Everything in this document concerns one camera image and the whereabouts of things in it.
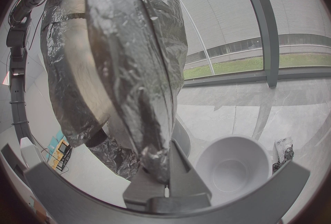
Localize window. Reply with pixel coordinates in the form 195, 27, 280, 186
153, 0, 331, 88

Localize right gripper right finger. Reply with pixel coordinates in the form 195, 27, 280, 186
169, 140, 212, 201

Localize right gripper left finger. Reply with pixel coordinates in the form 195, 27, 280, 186
123, 169, 166, 208

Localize white trash bin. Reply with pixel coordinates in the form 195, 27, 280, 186
195, 135, 272, 192

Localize black plastic bag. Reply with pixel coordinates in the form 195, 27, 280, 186
40, 0, 188, 185

